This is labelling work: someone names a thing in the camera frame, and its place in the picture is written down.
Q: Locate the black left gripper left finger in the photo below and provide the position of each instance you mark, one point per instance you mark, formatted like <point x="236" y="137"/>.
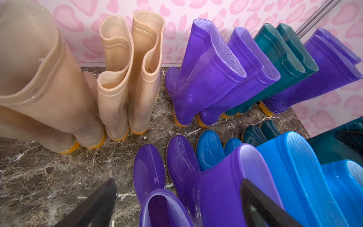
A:
<point x="96" y="210"/>

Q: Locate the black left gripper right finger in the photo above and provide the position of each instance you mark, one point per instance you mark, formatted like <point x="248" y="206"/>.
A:
<point x="269" y="211"/>

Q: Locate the blue rain boot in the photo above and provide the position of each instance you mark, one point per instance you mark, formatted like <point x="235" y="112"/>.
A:
<point x="296" y="172"/>
<point x="345" y="181"/>

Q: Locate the dark green rain boot front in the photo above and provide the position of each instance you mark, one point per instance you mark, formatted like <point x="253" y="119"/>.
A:
<point x="287" y="53"/>

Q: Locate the right aluminium corner post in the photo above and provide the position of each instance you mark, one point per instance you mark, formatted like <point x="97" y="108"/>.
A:
<point x="317" y="17"/>

